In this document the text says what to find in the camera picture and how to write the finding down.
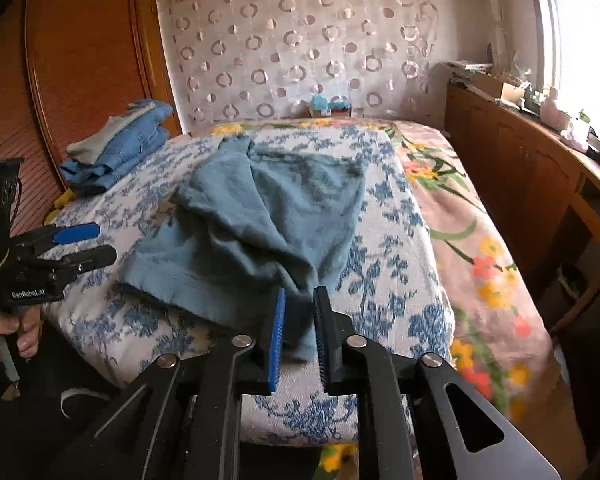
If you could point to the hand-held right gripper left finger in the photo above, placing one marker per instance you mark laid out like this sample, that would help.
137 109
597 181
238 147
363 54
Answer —
278 340

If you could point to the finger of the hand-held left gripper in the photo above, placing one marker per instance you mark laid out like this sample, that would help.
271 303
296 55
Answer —
92 257
75 233

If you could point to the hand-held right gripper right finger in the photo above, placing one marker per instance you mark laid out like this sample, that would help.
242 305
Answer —
322 345

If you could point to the blue-grey pants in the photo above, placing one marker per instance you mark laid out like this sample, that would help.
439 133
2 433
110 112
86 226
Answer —
240 220

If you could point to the person's left hand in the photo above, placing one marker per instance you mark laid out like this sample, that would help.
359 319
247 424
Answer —
30 332

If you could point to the folded blue jeans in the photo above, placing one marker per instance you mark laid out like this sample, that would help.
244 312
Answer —
130 152

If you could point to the blue floral blanket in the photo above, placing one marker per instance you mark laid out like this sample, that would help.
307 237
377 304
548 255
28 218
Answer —
405 260

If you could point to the person's dark clothing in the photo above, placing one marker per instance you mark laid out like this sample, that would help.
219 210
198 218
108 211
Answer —
45 435

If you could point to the wooden headboard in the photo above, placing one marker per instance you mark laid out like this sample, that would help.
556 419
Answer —
80 60

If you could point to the pink floral bedspread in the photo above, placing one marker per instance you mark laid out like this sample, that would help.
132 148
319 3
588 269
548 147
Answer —
480 220

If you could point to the cardboard box with blue bag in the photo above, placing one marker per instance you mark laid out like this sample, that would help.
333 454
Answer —
325 107

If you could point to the long wooden cabinet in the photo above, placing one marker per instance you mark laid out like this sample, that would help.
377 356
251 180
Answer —
520 170

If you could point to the stack of papers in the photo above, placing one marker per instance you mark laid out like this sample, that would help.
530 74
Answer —
467 70

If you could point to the open cardboard box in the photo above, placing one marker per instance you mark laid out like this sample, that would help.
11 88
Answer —
505 90

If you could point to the pale pink container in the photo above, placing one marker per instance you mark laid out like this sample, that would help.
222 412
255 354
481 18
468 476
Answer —
552 110

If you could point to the white lace window curtain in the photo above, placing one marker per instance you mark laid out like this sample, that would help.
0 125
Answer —
497 10

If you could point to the window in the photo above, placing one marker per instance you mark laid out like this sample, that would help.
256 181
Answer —
580 35

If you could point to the circle patterned wall curtain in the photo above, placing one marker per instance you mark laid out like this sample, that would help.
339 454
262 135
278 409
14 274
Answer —
300 40

